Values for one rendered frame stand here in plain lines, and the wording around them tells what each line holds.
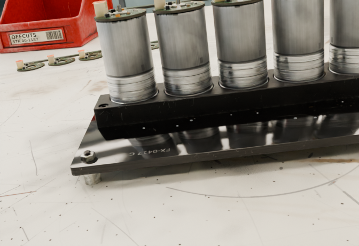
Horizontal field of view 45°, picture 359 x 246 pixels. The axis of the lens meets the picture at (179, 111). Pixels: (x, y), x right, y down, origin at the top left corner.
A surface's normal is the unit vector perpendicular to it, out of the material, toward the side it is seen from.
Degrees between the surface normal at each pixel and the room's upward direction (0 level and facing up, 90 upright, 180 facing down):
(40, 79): 0
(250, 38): 90
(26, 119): 0
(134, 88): 90
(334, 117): 0
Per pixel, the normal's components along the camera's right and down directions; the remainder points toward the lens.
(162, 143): -0.12, -0.92
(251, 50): 0.31, 0.32
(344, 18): -0.66, 0.35
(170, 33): -0.37, 0.39
